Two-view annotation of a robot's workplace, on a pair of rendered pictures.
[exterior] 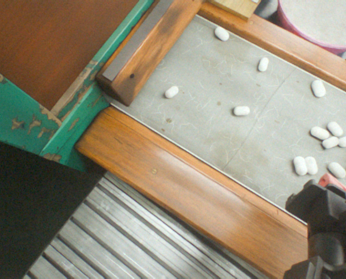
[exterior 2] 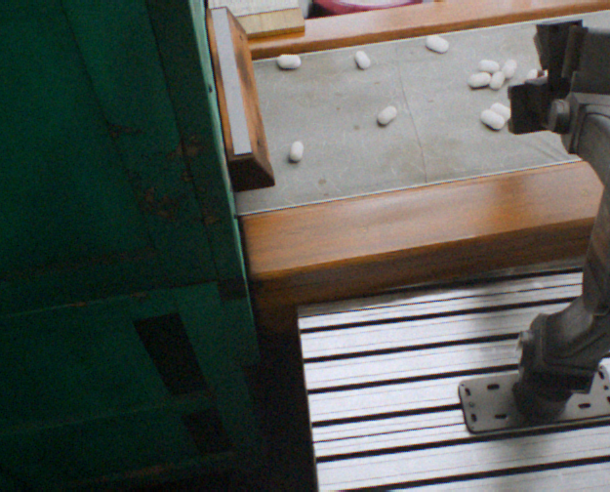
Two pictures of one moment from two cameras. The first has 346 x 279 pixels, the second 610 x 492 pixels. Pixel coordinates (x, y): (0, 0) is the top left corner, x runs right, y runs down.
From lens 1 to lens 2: 0.63 m
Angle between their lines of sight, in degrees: 23
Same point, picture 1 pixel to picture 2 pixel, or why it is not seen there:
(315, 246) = not seen: hidden behind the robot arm
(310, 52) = (397, 17)
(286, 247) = (552, 189)
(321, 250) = not seen: hidden behind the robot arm
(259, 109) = (402, 102)
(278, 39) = (353, 25)
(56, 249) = (328, 441)
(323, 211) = (536, 91)
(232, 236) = (499, 221)
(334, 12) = not seen: outside the picture
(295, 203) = (516, 119)
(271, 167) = (468, 143)
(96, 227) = (348, 374)
